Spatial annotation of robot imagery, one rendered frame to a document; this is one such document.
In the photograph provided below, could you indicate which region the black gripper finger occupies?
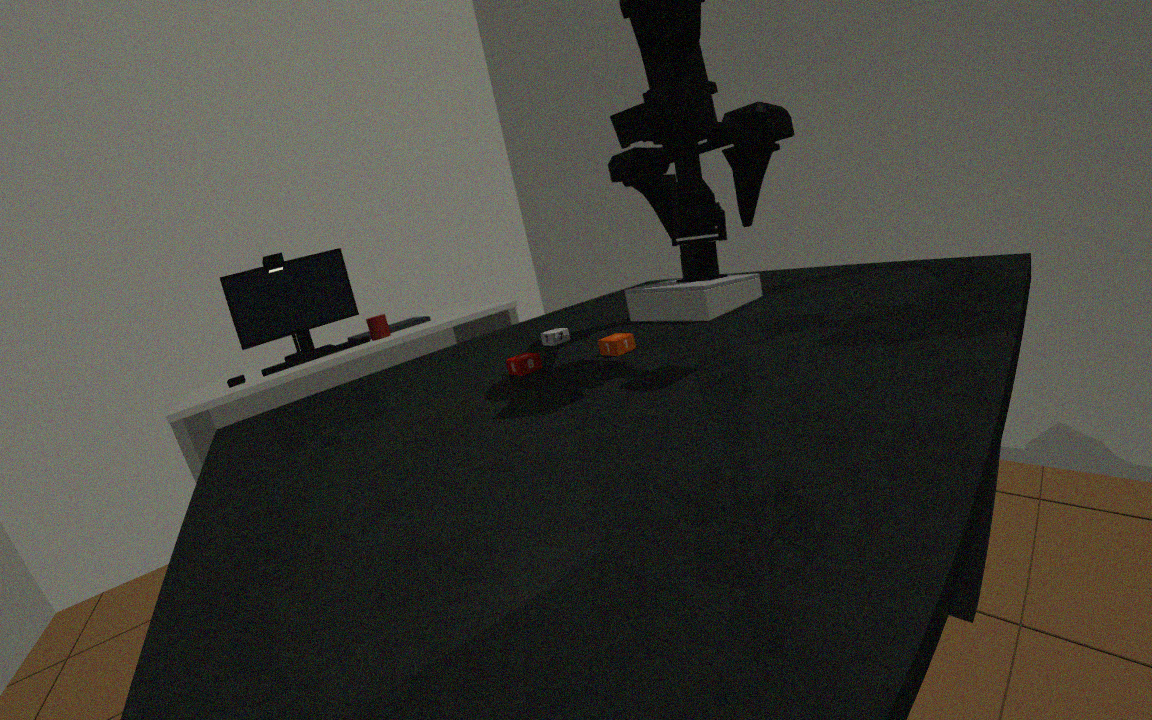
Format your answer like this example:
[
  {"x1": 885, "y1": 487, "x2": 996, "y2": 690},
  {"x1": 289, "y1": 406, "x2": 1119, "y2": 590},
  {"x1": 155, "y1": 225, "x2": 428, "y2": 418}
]
[
  {"x1": 722, "y1": 141, "x2": 780, "y2": 227},
  {"x1": 622, "y1": 174, "x2": 680, "y2": 240}
]

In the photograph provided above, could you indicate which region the orange block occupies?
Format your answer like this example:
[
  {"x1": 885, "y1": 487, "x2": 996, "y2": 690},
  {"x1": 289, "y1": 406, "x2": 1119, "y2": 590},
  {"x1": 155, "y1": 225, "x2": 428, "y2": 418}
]
[{"x1": 598, "y1": 333, "x2": 636, "y2": 356}]

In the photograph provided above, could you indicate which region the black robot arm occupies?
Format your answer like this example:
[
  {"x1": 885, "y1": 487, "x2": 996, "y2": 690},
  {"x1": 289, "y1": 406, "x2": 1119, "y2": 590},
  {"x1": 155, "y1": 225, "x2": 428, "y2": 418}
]
[{"x1": 611, "y1": 0, "x2": 727, "y2": 283}]

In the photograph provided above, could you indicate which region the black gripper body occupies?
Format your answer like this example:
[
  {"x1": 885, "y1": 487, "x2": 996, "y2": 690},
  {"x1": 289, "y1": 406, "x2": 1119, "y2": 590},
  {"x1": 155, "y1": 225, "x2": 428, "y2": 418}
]
[{"x1": 608, "y1": 66, "x2": 794, "y2": 183}]

